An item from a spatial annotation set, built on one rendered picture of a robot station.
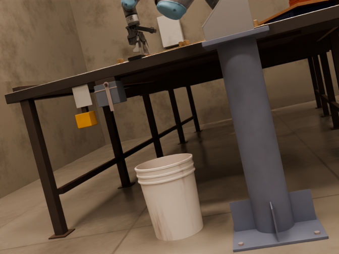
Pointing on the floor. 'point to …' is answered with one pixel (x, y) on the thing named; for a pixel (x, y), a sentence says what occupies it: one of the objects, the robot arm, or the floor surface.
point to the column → (260, 154)
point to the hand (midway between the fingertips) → (146, 55)
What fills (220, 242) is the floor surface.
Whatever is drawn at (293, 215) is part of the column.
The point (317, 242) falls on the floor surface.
